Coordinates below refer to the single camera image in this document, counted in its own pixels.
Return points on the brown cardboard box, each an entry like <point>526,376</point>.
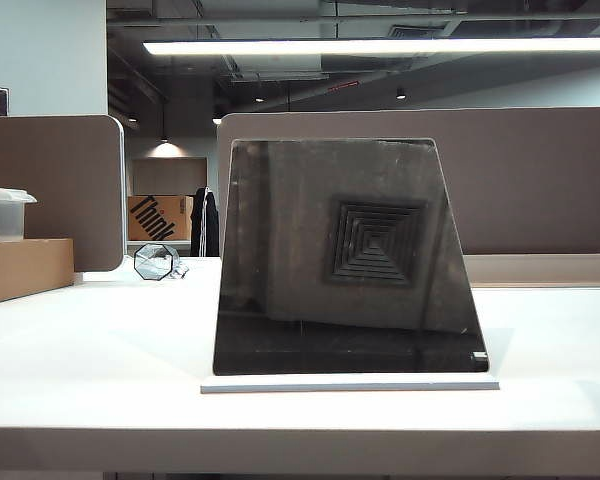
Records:
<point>25,270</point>

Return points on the clear plastic storage container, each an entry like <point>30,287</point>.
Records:
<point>2,210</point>

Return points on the black hanging coat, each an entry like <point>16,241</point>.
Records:
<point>205,225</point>

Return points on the wide brown desk partition panel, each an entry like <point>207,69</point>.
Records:
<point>520,175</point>

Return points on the octagonal glass terrarium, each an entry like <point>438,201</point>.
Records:
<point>152,261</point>

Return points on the narrow brown desk partition panel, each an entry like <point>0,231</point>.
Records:
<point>55,190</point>

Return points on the long linear ceiling light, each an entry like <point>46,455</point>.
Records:
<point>380,46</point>

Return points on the pendant lamp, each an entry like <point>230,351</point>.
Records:
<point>165,145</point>

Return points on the Think printed cardboard box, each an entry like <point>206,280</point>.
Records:
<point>152,217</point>

